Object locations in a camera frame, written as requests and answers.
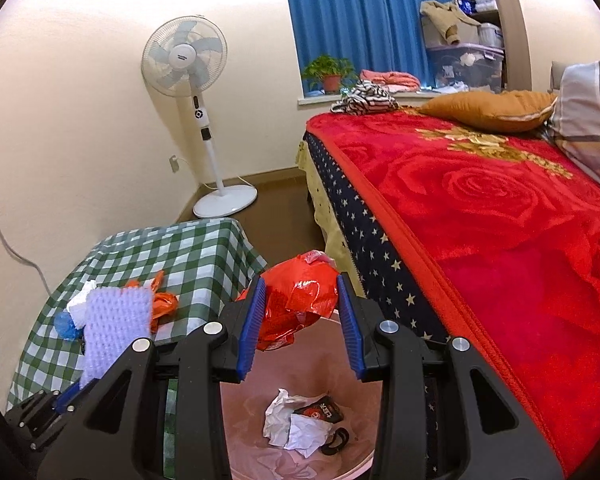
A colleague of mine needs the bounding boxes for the grey wall cable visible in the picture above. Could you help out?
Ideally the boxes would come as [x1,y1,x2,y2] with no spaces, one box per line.
[0,181,54,297]

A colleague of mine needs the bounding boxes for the white crumpled tissue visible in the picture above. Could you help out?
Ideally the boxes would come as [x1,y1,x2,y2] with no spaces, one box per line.
[67,280,97,330]

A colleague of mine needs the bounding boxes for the black hair tie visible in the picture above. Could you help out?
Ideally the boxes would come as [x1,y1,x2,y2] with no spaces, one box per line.
[318,426,352,456]

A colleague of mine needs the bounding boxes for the navy star bed sheet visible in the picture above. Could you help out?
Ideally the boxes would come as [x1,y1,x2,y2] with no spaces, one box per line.
[297,132,451,344]

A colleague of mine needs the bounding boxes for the blue plastic wrapper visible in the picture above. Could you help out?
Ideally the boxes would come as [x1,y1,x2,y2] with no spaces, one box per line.
[54,310,83,341]

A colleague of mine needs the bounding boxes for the beige jacket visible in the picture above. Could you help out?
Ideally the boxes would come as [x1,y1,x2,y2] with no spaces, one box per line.
[419,0,480,49]

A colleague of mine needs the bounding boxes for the clear plastic storage box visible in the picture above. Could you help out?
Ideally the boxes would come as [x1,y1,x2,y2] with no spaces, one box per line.
[427,44,505,93]

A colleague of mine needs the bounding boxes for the white standing fan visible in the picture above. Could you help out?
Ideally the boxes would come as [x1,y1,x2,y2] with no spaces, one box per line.
[140,15,258,219]

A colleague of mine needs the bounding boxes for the zebra striped cloth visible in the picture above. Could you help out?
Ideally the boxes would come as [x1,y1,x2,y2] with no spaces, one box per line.
[330,80,400,116]

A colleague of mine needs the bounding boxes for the red plastic bag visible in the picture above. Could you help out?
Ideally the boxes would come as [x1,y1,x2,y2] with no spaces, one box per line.
[257,249,339,351]

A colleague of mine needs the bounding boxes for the pink folded clothes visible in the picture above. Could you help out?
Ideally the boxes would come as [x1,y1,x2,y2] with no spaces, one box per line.
[358,70,420,93]

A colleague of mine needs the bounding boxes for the red rose blanket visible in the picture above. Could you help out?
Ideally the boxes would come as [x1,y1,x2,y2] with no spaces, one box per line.
[305,110,600,479]

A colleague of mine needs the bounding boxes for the black red snack packet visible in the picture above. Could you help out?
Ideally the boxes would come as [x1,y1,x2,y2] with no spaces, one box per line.
[294,396,344,425]

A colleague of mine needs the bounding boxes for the orange brown pillow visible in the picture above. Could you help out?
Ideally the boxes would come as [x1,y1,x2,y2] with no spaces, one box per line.
[419,90,558,133]

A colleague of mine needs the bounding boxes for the green white checkered tablecloth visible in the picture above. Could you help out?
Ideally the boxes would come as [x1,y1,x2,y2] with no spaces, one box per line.
[0,219,264,479]

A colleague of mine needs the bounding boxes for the crumpled paper in basin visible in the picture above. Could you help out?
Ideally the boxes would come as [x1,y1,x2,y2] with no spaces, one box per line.
[262,389,334,458]

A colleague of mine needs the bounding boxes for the lavender foam fruit net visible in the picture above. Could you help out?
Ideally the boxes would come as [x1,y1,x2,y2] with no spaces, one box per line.
[80,287,154,389]

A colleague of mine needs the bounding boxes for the potted green plant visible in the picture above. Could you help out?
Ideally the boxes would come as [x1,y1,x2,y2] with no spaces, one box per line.
[301,54,358,94]

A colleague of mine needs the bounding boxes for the blue curtain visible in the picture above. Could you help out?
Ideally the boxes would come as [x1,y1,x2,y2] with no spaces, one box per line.
[288,0,451,87]

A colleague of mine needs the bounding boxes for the wooden bookshelf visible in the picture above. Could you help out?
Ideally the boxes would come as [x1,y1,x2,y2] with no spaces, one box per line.
[472,0,532,90]

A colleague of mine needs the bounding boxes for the pink plastic basin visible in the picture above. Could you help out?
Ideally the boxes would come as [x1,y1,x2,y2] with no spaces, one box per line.
[221,316,381,479]

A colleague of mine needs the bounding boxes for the grey plaid pillow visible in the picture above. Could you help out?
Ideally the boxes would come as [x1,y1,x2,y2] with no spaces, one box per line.
[547,60,600,184]

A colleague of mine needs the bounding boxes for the orange plastic bag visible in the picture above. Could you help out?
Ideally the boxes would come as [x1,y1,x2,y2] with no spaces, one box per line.
[124,270,178,335]

